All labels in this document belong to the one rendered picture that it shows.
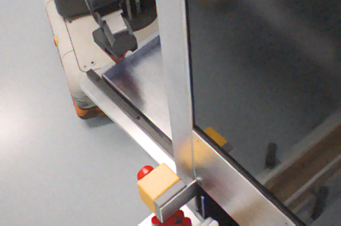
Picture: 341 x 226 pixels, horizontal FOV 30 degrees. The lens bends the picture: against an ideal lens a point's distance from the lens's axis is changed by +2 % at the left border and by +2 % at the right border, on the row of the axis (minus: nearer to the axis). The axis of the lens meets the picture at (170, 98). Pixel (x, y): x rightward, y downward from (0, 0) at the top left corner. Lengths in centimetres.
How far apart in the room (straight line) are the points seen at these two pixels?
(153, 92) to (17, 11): 163
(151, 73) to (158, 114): 13
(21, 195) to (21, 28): 86
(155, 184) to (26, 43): 179
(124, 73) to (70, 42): 94
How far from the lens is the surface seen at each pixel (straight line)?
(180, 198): 125
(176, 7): 86
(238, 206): 115
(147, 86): 155
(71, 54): 246
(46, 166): 253
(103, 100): 155
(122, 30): 137
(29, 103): 271
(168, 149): 143
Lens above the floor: 212
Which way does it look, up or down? 54 degrees down
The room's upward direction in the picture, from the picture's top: 6 degrees counter-clockwise
